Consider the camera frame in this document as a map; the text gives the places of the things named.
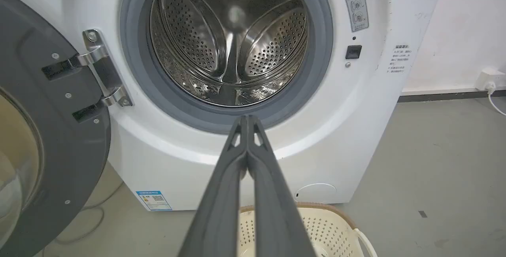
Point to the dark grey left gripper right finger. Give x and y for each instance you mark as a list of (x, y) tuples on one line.
[(276, 209)]

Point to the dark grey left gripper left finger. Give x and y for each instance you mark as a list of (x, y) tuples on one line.
[(221, 209)]

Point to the grey washing machine door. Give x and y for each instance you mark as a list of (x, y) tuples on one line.
[(47, 130)]

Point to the cream perforated laundry basket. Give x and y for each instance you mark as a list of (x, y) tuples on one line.
[(328, 229)]

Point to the blue energy label sticker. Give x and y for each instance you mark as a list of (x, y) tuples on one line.
[(154, 200)]

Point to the white front-load washing machine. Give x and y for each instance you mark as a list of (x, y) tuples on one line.
[(336, 122)]

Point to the silver metal door hinge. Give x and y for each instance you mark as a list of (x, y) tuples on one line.
[(103, 67)]

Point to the grey warning sticker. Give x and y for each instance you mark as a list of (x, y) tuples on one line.
[(354, 2)]

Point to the white wall power socket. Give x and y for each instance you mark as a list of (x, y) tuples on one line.
[(490, 79)]

